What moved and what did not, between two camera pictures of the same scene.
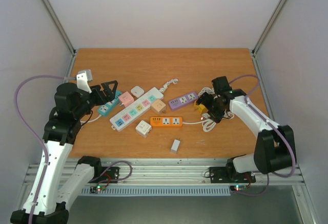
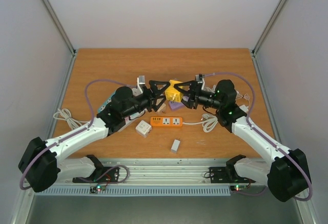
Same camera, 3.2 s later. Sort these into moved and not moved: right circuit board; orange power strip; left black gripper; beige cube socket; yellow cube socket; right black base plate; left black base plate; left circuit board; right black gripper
Moved: right black gripper; yellow cube socket; left black gripper
Not moved: right circuit board; orange power strip; left black base plate; beige cube socket; left circuit board; right black base plate
